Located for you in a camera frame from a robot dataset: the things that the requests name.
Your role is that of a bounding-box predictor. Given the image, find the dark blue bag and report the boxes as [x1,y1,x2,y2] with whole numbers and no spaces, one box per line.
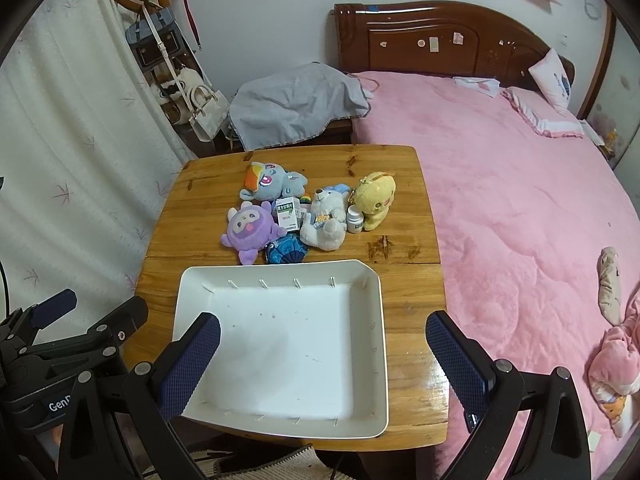
[125,8,188,73]

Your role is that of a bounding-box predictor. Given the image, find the pink frilled pillow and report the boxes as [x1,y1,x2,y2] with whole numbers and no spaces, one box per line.
[501,87,584,139]

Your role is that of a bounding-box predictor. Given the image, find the blue patterned pouch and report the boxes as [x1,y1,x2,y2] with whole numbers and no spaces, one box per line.
[262,232,309,264]

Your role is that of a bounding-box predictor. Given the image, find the pink bed blanket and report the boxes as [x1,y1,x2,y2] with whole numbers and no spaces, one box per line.
[354,72,639,476]

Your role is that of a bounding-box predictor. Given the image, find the white pill bottle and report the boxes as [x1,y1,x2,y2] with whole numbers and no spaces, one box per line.
[346,205,364,234]

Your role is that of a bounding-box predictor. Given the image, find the purple plush toy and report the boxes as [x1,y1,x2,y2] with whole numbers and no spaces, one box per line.
[221,200,288,266]

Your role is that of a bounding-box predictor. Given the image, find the pink pajama clothes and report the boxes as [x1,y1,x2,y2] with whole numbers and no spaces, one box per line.
[588,294,640,439]

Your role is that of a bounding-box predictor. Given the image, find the yellow chick plush toy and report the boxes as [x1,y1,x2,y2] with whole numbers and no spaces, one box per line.
[349,171,396,231]

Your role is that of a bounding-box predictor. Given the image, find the white handbag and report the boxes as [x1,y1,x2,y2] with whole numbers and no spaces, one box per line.
[188,84,230,143]

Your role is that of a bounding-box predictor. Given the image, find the grey cloth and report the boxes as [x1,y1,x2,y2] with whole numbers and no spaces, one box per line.
[229,63,371,151]

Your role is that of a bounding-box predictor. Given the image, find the white pink pillow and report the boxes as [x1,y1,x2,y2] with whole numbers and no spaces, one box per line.
[528,49,572,110]

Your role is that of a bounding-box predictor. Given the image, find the wooden table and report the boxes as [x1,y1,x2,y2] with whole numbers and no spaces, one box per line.
[124,144,449,452]

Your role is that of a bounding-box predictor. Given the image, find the white floral curtain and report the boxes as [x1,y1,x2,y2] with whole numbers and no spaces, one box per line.
[1,0,193,341]

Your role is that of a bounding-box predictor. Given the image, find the green white medicine box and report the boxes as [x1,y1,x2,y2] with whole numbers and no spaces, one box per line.
[272,197,303,232]

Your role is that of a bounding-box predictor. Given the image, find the dark wooden headboard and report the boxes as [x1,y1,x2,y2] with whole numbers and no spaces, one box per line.
[332,0,550,90]

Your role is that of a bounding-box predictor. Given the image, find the blue pony plush toy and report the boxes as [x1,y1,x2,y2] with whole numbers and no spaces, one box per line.
[240,162,308,202]

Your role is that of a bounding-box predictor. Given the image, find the white bear plush toy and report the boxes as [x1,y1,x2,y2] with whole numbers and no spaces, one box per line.
[299,184,350,252]

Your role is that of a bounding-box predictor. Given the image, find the beige patterned sock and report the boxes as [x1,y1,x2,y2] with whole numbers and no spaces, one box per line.
[597,246,622,326]

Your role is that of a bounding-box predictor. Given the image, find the white plastic tray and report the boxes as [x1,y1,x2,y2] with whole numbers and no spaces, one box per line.
[172,260,388,440]

